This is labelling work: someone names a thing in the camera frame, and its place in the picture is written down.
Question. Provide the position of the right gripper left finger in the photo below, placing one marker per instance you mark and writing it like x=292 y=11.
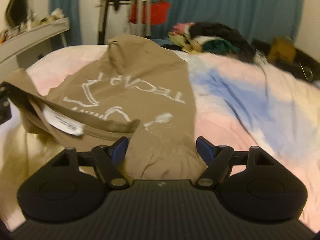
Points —
x=107 y=159

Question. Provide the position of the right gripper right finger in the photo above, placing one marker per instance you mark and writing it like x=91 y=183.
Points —
x=217 y=159

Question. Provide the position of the tan printed t-shirt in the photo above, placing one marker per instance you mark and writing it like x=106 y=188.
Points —
x=137 y=90

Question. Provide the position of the pile of mixed clothes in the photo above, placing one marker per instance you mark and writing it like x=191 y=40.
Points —
x=214 y=38

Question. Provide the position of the white desk with drawers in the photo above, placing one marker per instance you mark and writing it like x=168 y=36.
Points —
x=25 y=49

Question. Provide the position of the desk clutter items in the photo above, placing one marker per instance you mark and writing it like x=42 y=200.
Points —
x=32 y=22

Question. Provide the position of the dark framed desk mirror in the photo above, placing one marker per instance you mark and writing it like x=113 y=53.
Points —
x=17 y=12

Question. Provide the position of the brown and black bag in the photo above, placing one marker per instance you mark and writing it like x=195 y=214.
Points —
x=285 y=56

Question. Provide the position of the silver metal stand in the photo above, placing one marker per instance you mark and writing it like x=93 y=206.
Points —
x=143 y=17

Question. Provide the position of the blue curtain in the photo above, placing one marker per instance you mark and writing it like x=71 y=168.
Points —
x=254 y=19

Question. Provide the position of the red bag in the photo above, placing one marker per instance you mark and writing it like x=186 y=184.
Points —
x=159 y=11

